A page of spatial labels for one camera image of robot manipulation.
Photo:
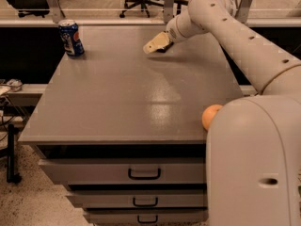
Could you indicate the blue Pepsi soda can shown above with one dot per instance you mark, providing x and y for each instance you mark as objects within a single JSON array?
[{"x": 69, "y": 34}]

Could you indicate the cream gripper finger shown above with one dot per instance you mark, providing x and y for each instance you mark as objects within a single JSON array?
[{"x": 159, "y": 41}]

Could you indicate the black stand leg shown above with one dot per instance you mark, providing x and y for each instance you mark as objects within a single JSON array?
[{"x": 12, "y": 176}]

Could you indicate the middle grey drawer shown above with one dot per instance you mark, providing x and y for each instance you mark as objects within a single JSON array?
[{"x": 185, "y": 198}]

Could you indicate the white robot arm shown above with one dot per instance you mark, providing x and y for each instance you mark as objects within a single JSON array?
[{"x": 253, "y": 148}]

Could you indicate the grey drawer cabinet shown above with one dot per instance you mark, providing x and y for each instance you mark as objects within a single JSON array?
[{"x": 115, "y": 101}]

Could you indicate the bottom grey drawer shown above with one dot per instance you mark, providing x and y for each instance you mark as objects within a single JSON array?
[{"x": 146, "y": 216}]

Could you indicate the top grey drawer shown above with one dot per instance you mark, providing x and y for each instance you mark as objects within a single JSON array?
[{"x": 125, "y": 171}]

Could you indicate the black rxbar chocolate wrapper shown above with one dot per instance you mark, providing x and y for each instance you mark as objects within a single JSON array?
[{"x": 165, "y": 48}]

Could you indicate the orange fruit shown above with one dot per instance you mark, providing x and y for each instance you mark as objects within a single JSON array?
[{"x": 208, "y": 115}]

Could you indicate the grey drawer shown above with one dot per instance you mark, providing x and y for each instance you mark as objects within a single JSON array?
[
  {"x": 146, "y": 216},
  {"x": 125, "y": 171},
  {"x": 185, "y": 198}
]

